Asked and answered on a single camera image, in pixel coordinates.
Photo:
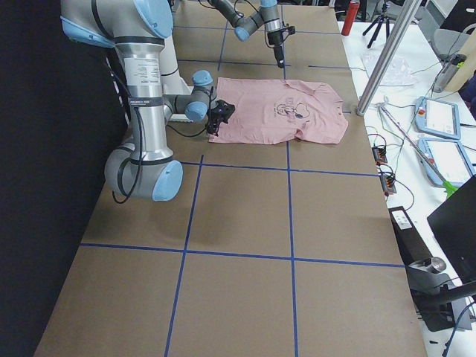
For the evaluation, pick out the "pink Snoopy t-shirt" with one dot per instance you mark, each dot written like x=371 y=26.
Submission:
x=275 y=111

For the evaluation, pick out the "black box device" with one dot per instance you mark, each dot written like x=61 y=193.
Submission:
x=412 y=248

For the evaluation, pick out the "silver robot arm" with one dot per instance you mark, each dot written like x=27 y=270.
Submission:
x=143 y=165
x=266 y=15

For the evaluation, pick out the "upper blue teach pendant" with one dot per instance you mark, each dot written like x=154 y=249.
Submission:
x=438 y=118

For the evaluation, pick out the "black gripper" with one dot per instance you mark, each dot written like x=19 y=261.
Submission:
x=276 y=42
x=216 y=117

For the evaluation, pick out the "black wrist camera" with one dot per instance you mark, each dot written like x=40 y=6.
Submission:
x=224 y=110
x=287 y=30

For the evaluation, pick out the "aluminium frame post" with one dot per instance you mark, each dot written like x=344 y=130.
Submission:
x=409 y=10

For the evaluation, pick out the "orange black electronics module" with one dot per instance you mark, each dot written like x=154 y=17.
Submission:
x=380 y=154

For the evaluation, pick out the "red cylinder bottle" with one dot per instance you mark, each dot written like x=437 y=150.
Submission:
x=350 y=17

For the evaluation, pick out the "black monitor corner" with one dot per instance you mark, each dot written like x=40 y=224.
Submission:
x=453 y=226

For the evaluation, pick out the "clear plastic bag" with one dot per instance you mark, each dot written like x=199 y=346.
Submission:
x=398 y=72

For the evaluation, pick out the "lower blue teach pendant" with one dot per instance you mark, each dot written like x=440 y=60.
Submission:
x=450 y=158

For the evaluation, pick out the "blue teach pendant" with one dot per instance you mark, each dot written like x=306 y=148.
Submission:
x=438 y=118
x=450 y=158

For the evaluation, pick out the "black tripod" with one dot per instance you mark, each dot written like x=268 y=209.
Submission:
x=381 y=20

